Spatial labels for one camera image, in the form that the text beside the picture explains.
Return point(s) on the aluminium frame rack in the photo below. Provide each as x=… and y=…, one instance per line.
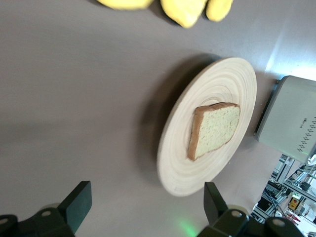
x=284, y=192

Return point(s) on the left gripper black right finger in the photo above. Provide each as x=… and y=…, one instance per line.
x=217, y=209

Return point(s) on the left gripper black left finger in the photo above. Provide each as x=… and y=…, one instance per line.
x=74, y=205

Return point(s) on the round wooden plate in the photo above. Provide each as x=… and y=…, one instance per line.
x=212, y=81

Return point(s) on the speckled toast slice brown crust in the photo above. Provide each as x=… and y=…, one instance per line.
x=217, y=130

